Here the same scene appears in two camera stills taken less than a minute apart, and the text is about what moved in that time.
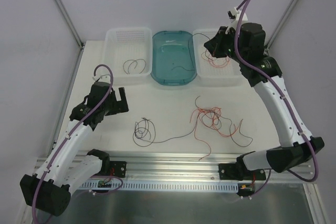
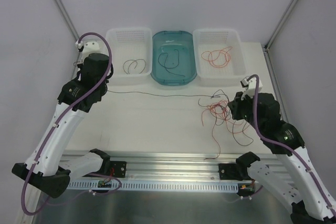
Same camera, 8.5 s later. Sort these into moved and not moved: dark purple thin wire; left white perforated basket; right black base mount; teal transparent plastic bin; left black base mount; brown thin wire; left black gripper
Moved: dark purple thin wire; left black gripper
Not moved: teal transparent plastic bin; brown thin wire; left black base mount; right black base mount; left white perforated basket
